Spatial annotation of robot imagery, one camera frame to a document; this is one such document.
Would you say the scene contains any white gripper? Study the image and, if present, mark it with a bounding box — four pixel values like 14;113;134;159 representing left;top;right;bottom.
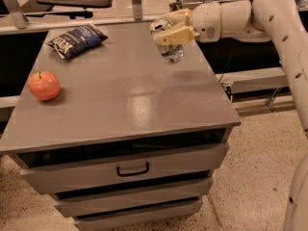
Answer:
157;2;221;45

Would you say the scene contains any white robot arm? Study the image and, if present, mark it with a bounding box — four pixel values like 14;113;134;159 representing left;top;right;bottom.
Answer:
151;0;308;133

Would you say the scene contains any black office chair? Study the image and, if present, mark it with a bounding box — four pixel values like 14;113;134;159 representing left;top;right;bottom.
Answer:
0;0;122;20

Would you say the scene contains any blue chip bag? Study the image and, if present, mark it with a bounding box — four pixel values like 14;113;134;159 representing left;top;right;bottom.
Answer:
47;24;108;60

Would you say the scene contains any grey drawer cabinet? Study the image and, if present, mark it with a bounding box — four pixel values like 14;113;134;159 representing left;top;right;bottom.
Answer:
1;23;240;221

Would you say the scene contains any top grey drawer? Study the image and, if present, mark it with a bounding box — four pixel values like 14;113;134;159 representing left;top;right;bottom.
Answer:
21;142;229;194

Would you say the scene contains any grey drawer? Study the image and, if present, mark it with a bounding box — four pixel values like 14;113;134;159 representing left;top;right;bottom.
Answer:
55;177;213;217
21;142;229;194
74;197;202;231

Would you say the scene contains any red apple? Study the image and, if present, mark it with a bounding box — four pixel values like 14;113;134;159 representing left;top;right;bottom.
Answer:
27;71;61;101

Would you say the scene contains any middle grey drawer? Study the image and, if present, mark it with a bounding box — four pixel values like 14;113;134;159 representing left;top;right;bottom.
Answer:
55;177;213;217

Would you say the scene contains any bottom grey drawer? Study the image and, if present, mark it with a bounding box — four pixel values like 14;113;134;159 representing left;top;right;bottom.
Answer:
74;197;202;231

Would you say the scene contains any black hanging cable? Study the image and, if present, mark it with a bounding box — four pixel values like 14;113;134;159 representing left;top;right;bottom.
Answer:
218;45;235;82

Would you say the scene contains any black drawer handle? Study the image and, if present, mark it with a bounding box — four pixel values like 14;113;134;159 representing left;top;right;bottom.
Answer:
116;163;150;177

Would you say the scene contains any metal railing frame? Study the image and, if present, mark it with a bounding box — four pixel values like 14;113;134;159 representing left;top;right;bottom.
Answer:
0;0;234;36

